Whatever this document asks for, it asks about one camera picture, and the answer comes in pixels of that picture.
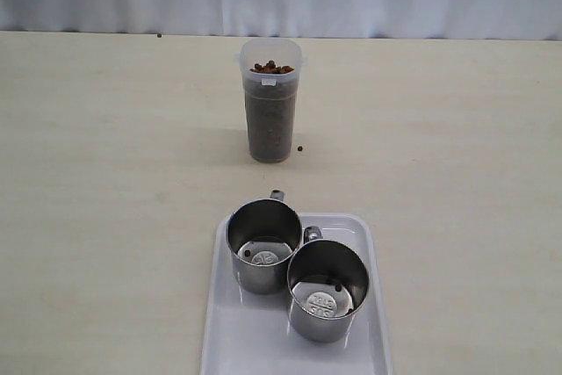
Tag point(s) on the steel mug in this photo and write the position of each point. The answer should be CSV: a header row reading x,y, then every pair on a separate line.
x,y
328,283
262,237

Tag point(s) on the clear plastic tall container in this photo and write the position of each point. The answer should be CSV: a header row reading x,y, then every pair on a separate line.
x,y
270,72

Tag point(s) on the white plastic tray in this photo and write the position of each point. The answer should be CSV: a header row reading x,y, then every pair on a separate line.
x,y
250,334

